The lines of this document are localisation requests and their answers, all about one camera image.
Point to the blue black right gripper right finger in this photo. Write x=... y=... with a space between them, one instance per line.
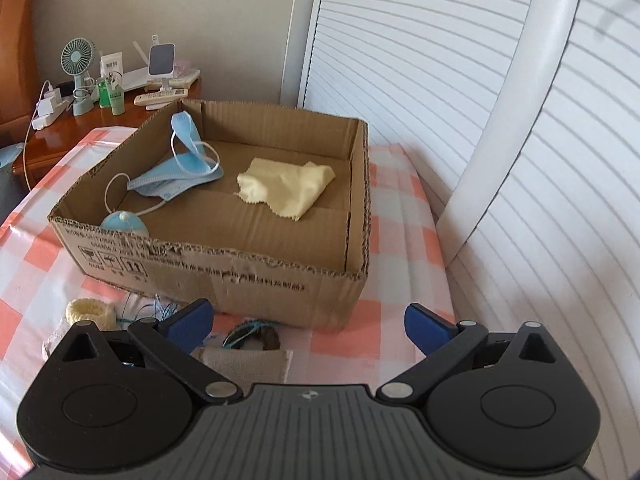
x=448 y=350

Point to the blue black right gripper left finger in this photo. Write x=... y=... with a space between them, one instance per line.
x=167 y=345

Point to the blue embroidered sachet with tassel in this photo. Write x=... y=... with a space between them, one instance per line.
x=136 y=307

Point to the grey linen sachet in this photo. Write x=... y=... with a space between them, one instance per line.
x=247 y=367

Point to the pink checked tablecloth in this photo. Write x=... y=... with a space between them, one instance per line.
x=39 y=279

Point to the light blue round pouch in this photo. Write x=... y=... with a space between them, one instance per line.
x=125 y=221

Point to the brown cardboard box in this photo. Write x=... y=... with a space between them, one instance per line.
x=207 y=243

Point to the blue face mask lying flat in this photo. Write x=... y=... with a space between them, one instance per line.
x=169 y=179

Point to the yellow cleaning cloth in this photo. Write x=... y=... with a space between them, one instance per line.
x=288 y=190

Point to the wooden nightstand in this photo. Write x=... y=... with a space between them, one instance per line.
x=46 y=147

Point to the white remote control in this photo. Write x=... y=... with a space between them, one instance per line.
x=160 y=97

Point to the green tube bottle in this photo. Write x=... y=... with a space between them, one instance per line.
x=117 y=99

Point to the white power strip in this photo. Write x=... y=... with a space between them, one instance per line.
x=49 y=108

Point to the white router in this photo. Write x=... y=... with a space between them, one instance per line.
x=182 y=76

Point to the white louvred wardrobe door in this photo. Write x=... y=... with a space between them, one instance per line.
x=521 y=118

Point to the green desk fan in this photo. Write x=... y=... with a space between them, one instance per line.
x=76 y=59

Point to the wooden bed headboard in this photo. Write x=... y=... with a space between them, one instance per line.
x=19 y=72

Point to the blue face mask on wall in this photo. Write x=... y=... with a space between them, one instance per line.
x=186 y=132

